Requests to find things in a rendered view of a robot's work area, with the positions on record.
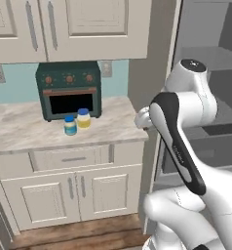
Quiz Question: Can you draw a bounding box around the blue-label mayonnaise jar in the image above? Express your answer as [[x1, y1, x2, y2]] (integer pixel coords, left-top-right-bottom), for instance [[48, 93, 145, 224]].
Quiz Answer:
[[62, 114, 78, 137]]

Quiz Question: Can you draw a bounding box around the cream drawer front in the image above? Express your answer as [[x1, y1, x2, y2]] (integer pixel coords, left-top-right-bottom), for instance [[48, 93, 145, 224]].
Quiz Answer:
[[27, 144, 115, 173]]

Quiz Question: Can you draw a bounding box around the open grey fridge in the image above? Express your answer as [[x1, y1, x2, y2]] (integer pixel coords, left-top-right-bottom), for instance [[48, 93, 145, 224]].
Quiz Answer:
[[142, 0, 232, 236]]

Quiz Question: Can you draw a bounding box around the dark green toaster oven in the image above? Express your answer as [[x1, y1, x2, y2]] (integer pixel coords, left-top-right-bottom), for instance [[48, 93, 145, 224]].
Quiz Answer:
[[35, 61, 102, 123]]

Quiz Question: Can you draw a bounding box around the grey fridge drawer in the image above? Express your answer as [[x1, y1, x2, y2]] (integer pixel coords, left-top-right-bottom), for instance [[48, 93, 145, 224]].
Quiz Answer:
[[160, 122, 232, 175]]

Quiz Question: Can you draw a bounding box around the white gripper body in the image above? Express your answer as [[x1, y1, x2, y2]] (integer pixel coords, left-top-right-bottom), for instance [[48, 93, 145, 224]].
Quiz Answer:
[[134, 106, 154, 130]]

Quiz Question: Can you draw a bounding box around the yellow mayonnaise jar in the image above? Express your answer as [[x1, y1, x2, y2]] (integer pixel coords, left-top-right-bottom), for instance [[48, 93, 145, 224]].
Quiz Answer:
[[76, 107, 92, 130]]

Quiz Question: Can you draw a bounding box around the grey cupboard door handle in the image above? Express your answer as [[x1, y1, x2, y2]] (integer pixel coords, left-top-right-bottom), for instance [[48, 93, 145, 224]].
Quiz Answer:
[[47, 0, 59, 52], [24, 0, 40, 53]]

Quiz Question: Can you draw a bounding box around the cream base cupboard door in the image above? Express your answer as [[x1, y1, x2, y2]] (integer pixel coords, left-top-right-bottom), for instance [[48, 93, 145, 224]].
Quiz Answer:
[[74, 163, 144, 223], [0, 173, 82, 232]]

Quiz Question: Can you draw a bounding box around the grey fridge shelf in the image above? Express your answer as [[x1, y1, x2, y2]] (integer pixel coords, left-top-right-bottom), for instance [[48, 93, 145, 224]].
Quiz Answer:
[[178, 45, 232, 73]]

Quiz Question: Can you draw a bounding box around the cream wall cupboard door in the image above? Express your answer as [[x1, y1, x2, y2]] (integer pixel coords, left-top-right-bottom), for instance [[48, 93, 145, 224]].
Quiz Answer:
[[38, 0, 153, 63], [0, 0, 48, 64]]

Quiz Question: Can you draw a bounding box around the grey drawer handle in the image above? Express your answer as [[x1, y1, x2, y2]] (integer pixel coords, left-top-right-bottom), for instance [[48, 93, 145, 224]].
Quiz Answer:
[[60, 156, 88, 163]]

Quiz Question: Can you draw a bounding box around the grey base door handle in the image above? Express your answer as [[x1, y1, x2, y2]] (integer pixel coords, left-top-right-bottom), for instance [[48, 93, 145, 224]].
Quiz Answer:
[[79, 175, 88, 199], [66, 177, 75, 200]]

